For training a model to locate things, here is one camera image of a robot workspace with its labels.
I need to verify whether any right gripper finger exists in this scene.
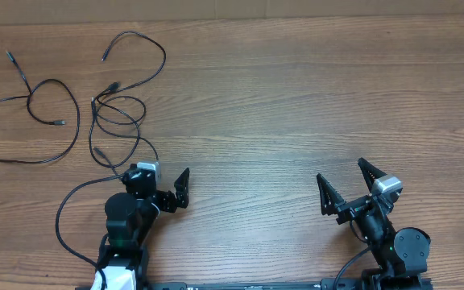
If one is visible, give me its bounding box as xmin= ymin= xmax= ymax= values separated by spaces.
xmin=317 ymin=173 xmax=346 ymax=215
xmin=358 ymin=158 xmax=387 ymax=192

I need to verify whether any black usb cable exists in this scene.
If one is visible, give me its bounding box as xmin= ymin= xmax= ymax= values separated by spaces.
xmin=93 ymin=81 xmax=160 ymax=176

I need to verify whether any separated black cable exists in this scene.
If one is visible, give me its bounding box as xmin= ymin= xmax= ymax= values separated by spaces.
xmin=88 ymin=30 xmax=168 ymax=169
xmin=0 ymin=50 xmax=81 ymax=165

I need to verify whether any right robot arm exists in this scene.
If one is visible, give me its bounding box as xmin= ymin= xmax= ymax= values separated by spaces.
xmin=317 ymin=158 xmax=433 ymax=290

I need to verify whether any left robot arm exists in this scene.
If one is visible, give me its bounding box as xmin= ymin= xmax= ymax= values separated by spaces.
xmin=90 ymin=164 xmax=190 ymax=290

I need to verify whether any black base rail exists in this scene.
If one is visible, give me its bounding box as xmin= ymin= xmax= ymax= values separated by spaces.
xmin=74 ymin=277 xmax=434 ymax=290

